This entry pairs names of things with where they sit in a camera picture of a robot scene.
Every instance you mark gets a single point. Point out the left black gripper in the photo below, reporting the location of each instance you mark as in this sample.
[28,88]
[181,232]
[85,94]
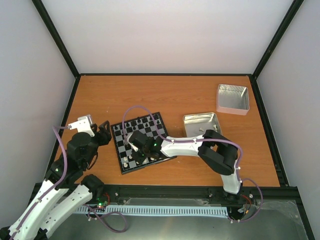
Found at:
[105,136]

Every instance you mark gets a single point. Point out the gold metal tin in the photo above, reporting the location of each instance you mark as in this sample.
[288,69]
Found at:
[206,121]

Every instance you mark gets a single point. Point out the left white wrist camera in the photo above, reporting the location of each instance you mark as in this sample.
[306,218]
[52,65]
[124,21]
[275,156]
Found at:
[83,125]

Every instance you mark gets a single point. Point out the green lit circuit board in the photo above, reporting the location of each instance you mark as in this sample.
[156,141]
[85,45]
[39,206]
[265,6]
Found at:
[103,201]

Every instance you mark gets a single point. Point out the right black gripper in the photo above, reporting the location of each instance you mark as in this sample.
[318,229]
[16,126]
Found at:
[139,159]

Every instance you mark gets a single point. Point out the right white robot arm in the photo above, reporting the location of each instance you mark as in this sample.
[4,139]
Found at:
[220,154]

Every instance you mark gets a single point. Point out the light blue cable duct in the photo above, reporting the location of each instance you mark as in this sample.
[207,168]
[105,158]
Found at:
[165,211]

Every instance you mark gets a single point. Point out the black and silver chessboard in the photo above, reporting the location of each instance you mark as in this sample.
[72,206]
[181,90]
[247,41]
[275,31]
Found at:
[123,150]

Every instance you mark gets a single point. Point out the black chess piece set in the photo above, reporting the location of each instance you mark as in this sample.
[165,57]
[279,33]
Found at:
[145,125]

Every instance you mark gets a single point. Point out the black aluminium frame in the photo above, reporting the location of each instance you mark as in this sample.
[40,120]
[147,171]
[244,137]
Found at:
[86,18]

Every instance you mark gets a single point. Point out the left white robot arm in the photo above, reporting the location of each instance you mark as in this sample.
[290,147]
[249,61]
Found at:
[64,188]

